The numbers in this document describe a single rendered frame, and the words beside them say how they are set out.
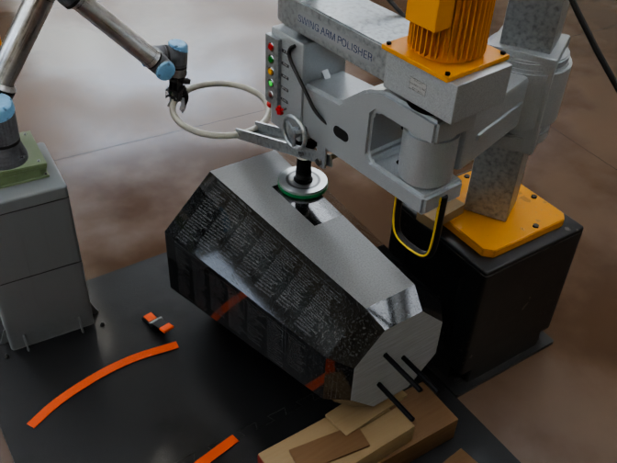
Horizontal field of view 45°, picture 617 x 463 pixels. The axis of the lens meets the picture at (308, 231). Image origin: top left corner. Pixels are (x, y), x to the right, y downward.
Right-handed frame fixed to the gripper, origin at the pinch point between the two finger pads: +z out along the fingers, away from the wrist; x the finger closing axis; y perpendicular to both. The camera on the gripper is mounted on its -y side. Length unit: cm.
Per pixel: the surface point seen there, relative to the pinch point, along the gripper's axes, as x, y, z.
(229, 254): 60, 76, 10
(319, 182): 84, 36, -10
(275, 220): 75, 65, -6
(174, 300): 23, 47, 83
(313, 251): 95, 78, -8
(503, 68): 141, 76, -101
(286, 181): 70, 41, -8
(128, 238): -24, 9, 89
